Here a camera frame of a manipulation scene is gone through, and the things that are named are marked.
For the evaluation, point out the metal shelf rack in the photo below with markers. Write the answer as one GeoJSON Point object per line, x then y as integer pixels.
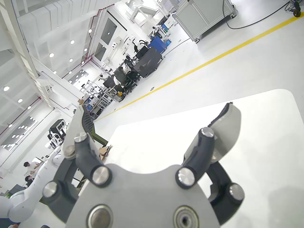
{"type": "Point", "coordinates": [102, 100]}

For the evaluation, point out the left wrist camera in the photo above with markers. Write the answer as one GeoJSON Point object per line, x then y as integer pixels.
{"type": "Point", "coordinates": [57, 125]}

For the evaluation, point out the black partition panel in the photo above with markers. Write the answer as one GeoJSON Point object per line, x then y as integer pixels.
{"type": "Point", "coordinates": [148, 60]}

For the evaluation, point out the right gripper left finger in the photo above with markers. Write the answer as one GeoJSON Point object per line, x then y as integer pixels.
{"type": "Point", "coordinates": [83, 154]}

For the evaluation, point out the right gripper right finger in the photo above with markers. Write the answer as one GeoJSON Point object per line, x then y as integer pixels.
{"type": "Point", "coordinates": [201, 150]}

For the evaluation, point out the blue bin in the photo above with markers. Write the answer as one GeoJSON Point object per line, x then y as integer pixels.
{"type": "Point", "coordinates": [158, 43]}

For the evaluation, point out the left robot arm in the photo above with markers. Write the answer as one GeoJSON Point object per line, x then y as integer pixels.
{"type": "Point", "coordinates": [29, 192]}

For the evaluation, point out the aluminium frame cabinet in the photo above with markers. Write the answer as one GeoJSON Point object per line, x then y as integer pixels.
{"type": "Point", "coordinates": [204, 8]}

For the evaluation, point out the small brown carton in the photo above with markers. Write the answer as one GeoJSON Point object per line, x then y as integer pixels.
{"type": "Point", "coordinates": [105, 152]}

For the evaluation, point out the person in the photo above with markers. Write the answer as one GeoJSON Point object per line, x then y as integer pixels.
{"type": "Point", "coordinates": [28, 181]}
{"type": "Point", "coordinates": [124, 70]}
{"type": "Point", "coordinates": [30, 167]}

